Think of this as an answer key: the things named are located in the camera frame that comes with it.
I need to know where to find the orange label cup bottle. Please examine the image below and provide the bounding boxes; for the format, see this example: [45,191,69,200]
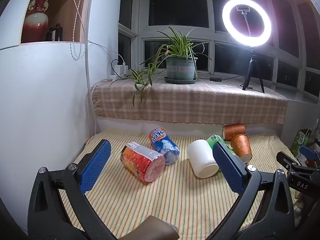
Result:
[120,141,165,183]

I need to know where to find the orange paper cup front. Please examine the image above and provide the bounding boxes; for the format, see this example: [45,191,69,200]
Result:
[231,134,252,164]

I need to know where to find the orange gold cup back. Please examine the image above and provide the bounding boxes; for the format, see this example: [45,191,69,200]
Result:
[222,124,245,141]

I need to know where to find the white plastic cup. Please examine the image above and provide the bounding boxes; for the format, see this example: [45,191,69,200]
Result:
[186,139,219,179]

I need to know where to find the green white paper bag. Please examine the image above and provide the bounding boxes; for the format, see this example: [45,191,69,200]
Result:
[290,128,314,157]

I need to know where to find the striped yellow bed sheet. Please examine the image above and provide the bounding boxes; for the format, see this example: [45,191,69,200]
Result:
[58,129,298,240]

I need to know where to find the green tea bottle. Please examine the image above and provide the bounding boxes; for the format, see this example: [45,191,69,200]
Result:
[207,134,236,155]

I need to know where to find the brown rounded object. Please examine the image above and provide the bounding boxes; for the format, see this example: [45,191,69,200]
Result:
[120,216,180,240]

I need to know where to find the plaid beige cloth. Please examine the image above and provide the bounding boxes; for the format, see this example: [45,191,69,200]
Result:
[92,75,287,125]

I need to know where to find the blue orange label bottle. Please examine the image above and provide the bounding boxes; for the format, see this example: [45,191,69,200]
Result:
[149,127,180,165]

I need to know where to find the white power strip chargers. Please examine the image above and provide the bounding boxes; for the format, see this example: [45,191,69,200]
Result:
[107,59,129,81]

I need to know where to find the green potted spider plant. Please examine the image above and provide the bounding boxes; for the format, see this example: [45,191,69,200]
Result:
[110,27,212,106]

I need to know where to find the dark small bottle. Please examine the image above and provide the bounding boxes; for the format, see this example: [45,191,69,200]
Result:
[46,23,63,41]

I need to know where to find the red white ceramic vase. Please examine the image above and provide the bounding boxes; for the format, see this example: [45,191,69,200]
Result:
[21,0,49,43]

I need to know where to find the black cable inline controller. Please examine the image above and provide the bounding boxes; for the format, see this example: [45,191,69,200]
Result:
[209,77,222,82]

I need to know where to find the white ring light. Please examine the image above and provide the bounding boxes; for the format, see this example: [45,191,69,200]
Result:
[222,0,272,48]

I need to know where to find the white bead cord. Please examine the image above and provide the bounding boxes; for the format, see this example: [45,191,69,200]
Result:
[69,0,89,61]

